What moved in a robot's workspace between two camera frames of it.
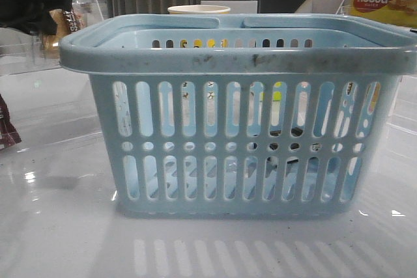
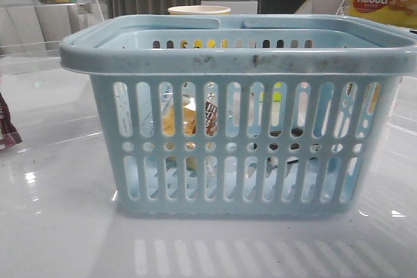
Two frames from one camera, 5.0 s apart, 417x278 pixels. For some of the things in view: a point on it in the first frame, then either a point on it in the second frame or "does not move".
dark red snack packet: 9,133 does not move
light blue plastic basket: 253,114 does not move
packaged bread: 67,22 to 167,109
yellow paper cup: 199,9 does not move
